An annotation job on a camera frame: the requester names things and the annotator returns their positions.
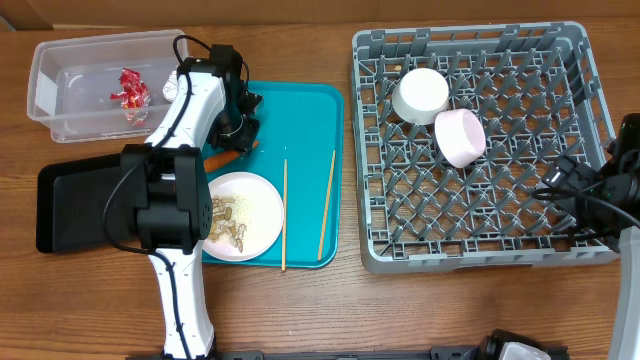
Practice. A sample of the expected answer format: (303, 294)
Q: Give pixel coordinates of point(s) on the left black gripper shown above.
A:
(241, 142)

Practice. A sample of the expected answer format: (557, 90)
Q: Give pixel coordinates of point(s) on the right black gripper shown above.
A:
(561, 175)

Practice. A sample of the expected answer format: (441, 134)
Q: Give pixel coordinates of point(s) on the orange carrot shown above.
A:
(219, 160)

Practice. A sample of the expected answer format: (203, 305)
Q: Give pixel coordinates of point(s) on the white wrapper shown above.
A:
(171, 87)

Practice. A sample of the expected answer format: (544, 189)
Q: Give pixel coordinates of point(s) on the red foil wrapper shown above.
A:
(134, 95)

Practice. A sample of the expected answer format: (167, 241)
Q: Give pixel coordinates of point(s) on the white bowl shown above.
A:
(420, 96)

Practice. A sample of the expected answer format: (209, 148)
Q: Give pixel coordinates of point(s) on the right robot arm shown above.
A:
(606, 202)

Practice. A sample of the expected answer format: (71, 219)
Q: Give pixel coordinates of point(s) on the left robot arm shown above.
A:
(167, 198)

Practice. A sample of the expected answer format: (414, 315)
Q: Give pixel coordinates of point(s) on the grey dishwasher rack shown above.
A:
(535, 88)

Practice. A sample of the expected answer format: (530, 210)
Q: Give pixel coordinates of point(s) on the left wooden chopstick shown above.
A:
(284, 227)

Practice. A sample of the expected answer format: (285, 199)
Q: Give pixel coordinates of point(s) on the wooden chopstick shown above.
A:
(326, 206)
(284, 227)

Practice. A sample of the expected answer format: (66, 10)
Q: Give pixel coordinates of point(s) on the teal serving tray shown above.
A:
(303, 123)

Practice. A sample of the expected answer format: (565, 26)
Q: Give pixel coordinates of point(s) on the white plate with food scraps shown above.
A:
(248, 217)

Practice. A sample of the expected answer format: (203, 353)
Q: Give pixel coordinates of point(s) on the right wooden chopstick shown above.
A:
(326, 206)

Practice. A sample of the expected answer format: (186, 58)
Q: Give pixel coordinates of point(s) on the clear plastic bin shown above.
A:
(71, 81)

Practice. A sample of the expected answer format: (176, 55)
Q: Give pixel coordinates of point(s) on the black plastic tray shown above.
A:
(82, 204)

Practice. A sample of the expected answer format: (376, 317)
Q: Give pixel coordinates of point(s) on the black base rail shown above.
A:
(510, 350)

